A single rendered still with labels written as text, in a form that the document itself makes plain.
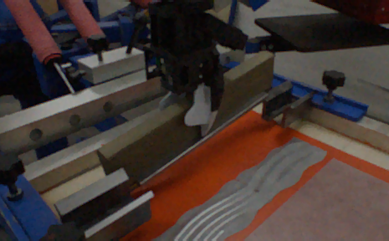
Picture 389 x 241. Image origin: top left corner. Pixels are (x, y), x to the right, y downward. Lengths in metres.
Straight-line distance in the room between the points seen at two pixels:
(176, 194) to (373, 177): 0.32
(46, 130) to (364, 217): 0.51
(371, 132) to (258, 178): 0.24
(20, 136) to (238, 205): 0.35
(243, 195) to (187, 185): 0.09
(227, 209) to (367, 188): 0.23
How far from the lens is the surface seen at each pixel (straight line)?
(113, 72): 0.69
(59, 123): 0.61
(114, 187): 0.45
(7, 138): 0.58
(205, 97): 0.49
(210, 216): 0.48
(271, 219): 0.50
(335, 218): 0.52
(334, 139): 0.69
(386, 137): 0.68
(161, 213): 0.49
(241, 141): 0.64
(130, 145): 0.46
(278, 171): 0.57
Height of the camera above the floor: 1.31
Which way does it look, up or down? 32 degrees down
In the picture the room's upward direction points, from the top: straight up
